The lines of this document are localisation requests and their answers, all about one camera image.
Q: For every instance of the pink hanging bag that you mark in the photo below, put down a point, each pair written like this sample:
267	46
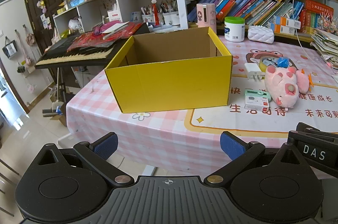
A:
30	39

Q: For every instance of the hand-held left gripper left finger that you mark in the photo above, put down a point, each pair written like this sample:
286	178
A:
107	146

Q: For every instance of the white pen holder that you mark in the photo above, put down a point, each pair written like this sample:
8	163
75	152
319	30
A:
148	18
171	18

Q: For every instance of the orange blue box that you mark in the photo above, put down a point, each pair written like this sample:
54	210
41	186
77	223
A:
286	21
281	28

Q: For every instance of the black electronic keyboard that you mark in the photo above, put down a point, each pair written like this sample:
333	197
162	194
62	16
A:
71	56

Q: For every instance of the yellow tape roll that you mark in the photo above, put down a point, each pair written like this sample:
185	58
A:
262	63

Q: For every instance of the white quilted pouch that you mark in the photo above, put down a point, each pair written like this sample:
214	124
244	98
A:
261	34

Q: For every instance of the white envelope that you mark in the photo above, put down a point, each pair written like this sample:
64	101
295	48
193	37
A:
115	28

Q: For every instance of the black white hanging bag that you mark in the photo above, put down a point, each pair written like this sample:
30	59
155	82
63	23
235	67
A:
9	49

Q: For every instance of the red hanging ornament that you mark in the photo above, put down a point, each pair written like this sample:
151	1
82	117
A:
155	12

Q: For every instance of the pink plush toy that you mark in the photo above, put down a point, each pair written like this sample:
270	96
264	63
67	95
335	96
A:
280	81

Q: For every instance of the yellow cardboard box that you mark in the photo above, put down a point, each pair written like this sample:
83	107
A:
169	86

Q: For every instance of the stack of magazines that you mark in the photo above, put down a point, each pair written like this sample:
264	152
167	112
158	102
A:
326	46

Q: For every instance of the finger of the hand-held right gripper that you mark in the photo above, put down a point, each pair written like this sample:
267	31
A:
317	131

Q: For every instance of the white charger plug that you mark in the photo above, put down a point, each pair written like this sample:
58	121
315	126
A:
250	69

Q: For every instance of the row of colourful books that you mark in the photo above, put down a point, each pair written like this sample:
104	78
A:
250	4

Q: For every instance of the small blue object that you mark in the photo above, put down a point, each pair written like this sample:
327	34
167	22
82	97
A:
282	62

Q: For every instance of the keyboard stand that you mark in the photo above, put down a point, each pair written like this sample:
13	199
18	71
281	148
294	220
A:
62	86

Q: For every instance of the white plastic bag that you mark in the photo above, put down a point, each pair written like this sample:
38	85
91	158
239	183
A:
75	24

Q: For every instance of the red paper sheets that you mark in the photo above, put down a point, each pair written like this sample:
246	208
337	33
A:
89	43

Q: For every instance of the red white carton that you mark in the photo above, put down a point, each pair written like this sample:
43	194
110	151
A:
114	16

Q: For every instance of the white jar green lid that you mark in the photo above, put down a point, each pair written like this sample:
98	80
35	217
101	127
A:
234	31

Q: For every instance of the red boxed book set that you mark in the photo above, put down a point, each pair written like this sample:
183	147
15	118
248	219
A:
317	16

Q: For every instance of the small white box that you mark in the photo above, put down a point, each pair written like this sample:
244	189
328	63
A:
256	104

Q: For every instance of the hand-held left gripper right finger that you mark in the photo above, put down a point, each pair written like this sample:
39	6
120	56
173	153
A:
232	146

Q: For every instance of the pink cylinder container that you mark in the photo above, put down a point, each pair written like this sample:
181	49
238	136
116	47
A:
206	17

